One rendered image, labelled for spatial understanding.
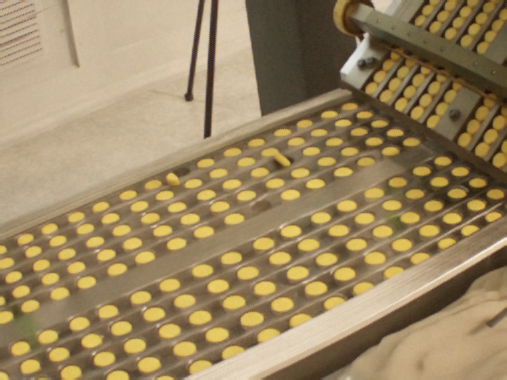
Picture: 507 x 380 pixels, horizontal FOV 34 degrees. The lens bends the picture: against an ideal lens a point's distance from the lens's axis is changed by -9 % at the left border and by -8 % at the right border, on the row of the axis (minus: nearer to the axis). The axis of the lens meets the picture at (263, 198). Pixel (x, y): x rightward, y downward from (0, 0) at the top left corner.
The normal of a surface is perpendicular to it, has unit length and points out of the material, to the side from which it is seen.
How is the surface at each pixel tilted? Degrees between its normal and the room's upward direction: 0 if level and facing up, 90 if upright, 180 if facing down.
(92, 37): 90
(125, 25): 90
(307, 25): 90
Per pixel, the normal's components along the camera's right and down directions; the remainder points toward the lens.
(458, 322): -0.07, -0.82
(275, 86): -0.73, 0.44
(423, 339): -0.04, -0.55
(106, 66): 0.51, 0.40
